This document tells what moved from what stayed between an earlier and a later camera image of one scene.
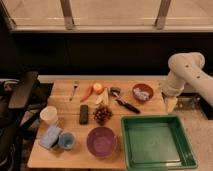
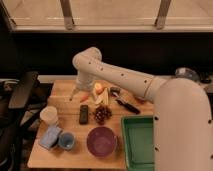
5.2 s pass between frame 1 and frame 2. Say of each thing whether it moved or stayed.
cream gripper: moved
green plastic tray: stayed
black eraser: stayed
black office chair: stayed
